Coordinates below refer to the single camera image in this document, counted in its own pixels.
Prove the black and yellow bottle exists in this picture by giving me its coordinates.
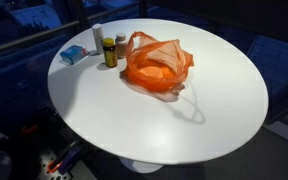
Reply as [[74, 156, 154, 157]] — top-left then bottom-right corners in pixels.
[[102, 38, 117, 68]]

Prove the metal railing bar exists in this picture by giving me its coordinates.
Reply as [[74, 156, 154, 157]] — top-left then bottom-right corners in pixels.
[[0, 0, 147, 52]]

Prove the brown bottle white cap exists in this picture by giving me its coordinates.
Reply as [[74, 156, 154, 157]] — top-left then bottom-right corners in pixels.
[[115, 32, 127, 59]]

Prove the orange handled tool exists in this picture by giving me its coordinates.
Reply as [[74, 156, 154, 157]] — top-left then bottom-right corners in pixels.
[[47, 142, 76, 173]]

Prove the blue tissue pack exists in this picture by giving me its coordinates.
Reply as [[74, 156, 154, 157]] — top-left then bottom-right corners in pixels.
[[60, 45, 88, 65]]

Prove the purple clamp tool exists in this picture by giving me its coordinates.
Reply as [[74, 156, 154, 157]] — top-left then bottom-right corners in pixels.
[[58, 145, 82, 174]]

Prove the white round table base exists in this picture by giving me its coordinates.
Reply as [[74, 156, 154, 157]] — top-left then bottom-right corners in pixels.
[[119, 157, 162, 174]]

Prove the tall white bottle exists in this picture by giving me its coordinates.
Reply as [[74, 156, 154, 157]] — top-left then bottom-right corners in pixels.
[[92, 24, 103, 54]]

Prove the orange plastic bag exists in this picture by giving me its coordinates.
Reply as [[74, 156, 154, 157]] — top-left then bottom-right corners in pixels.
[[123, 31, 194, 92]]

